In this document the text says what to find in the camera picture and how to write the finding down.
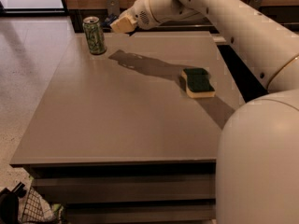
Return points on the left metal rail bracket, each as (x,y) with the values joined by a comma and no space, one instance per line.
(113,7)

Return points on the grey drawer cabinet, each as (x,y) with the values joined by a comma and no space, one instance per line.
(127,113)

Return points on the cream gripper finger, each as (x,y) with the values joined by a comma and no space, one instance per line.
(124,24)

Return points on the blue rxbar blueberry wrapper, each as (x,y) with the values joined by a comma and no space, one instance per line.
(109,20)

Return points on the white rounded gripper body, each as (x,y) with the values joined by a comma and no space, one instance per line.
(140,12)

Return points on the upper grey drawer front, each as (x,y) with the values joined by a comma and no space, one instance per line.
(121,189)

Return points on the grey drawer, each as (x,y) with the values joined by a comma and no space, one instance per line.
(165,214)
(121,189)

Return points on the green and yellow sponge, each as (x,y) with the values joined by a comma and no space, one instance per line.
(197,83)

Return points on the checkered cloth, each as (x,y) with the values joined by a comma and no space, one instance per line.
(35,210)

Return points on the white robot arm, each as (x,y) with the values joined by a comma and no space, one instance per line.
(257,166)

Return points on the green soda can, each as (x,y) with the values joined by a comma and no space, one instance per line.
(94,35)

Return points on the lower grey drawer front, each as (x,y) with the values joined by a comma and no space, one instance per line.
(165,214)

